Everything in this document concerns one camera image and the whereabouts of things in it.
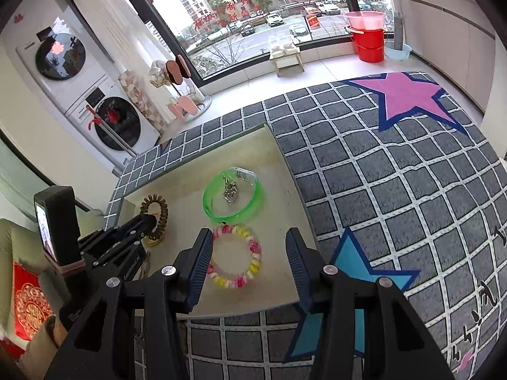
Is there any brown spiral hair tie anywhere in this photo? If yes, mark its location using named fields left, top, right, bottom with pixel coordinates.
left=139, top=194, right=169, bottom=245

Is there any cream sofa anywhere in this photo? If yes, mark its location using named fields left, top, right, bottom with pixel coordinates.
left=0, top=217, right=104, bottom=367

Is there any green translucent bangle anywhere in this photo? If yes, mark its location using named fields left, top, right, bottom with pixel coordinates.
left=202, top=166, right=265, bottom=225

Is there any white dryer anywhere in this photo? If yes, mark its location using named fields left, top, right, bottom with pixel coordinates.
left=15, top=7, right=120, bottom=100

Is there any mop with red tie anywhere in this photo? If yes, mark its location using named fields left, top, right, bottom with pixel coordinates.
left=85, top=104, right=138, bottom=158

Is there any person's left hand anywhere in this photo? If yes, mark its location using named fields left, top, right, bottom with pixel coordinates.
left=43, top=316, right=69, bottom=347

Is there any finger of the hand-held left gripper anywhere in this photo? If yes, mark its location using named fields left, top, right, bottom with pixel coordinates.
left=84, top=231, right=144, bottom=266
left=79, top=212, right=159, bottom=244

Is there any pink yellow spiral bracelet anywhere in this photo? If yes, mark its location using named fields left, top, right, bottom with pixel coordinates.
left=206, top=224, right=262, bottom=291

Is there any small stool with white slippers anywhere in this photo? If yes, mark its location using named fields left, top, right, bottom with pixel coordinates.
left=267, top=33, right=306, bottom=78

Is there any slipper rack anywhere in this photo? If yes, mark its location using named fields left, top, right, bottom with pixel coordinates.
left=148, top=55, right=213, bottom=124

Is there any green jewelry tray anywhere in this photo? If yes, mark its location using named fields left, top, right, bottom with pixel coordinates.
left=105, top=123, right=320, bottom=320

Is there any person's left forearm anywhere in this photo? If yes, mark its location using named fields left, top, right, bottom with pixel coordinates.
left=22, top=330, right=60, bottom=380

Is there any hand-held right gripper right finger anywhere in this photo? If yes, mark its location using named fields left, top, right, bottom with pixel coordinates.
left=285, top=227, right=456, bottom=380

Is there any red cushion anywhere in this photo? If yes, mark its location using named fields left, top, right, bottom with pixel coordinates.
left=11, top=261, right=55, bottom=342

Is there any white curtain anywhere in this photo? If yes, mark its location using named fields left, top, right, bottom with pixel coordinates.
left=65, top=0, right=187, bottom=84

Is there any silver heart pendant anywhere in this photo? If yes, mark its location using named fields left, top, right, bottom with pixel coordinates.
left=222, top=176, right=240, bottom=204

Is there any red bucket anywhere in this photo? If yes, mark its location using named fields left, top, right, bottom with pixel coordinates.
left=345, top=25, right=386, bottom=63

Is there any white low cabinet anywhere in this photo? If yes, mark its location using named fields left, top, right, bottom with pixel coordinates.
left=397, top=0, right=507, bottom=121

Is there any white washing machine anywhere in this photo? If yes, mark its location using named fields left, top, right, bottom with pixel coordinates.
left=64, top=79, right=162, bottom=168

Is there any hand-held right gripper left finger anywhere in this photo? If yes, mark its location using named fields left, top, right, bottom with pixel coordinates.
left=43, top=227, right=215, bottom=380

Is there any light blue basin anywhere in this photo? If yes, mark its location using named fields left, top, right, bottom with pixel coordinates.
left=383, top=40, right=413, bottom=61

